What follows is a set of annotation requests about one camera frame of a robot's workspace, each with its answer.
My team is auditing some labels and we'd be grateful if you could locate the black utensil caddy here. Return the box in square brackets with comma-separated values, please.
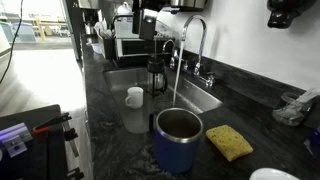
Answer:
[98, 33, 117, 61]

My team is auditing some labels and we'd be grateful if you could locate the silver metal strut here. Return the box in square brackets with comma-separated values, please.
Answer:
[61, 119, 81, 158]

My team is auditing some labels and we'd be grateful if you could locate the black glass french press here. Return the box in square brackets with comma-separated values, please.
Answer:
[145, 34, 169, 99]

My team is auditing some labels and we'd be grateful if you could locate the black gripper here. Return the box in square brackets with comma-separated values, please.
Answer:
[132, 6, 158, 41]

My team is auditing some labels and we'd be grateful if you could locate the small chrome faucet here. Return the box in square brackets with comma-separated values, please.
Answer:
[162, 39, 189, 72]

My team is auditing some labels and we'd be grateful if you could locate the white plate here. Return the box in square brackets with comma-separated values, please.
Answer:
[249, 167, 301, 180]

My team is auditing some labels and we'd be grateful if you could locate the black mounting table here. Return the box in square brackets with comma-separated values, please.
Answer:
[0, 104, 69, 180]

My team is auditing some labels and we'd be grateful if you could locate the tall chrome gooseneck faucet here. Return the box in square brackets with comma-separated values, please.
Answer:
[180, 14, 216, 89]

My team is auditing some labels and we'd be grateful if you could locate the white kettle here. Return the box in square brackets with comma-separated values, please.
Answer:
[116, 1, 134, 16]

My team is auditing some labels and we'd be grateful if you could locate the yellow sponge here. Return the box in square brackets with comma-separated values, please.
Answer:
[205, 124, 255, 163]

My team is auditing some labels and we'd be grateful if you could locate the black wall soap dispenser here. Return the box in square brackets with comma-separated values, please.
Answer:
[266, 0, 318, 29]

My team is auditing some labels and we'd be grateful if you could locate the white ceramic mug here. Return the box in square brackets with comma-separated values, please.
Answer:
[124, 86, 145, 110]

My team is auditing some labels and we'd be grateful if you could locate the stainless steel sink basin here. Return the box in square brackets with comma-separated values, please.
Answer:
[103, 66, 224, 134]

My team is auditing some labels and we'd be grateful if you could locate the orange black hand tool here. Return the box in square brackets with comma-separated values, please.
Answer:
[32, 112, 73, 135]

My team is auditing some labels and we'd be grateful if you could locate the blue plastic object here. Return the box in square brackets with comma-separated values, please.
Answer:
[303, 124, 320, 159]

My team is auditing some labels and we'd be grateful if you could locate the white plastic utensil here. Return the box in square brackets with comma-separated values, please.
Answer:
[295, 87, 320, 104]

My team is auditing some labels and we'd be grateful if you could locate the blue steel-lined mug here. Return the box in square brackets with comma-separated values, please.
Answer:
[148, 107, 204, 174]

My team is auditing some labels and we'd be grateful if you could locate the grey blue bin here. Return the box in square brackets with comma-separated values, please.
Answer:
[11, 22, 37, 43]

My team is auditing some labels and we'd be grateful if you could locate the black coffee machine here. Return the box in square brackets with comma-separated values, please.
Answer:
[78, 0, 101, 36]

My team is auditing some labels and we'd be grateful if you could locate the silver metal bracket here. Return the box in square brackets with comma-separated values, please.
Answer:
[0, 122, 34, 158]

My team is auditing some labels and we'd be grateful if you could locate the black hanging cable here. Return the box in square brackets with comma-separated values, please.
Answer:
[0, 0, 25, 84]

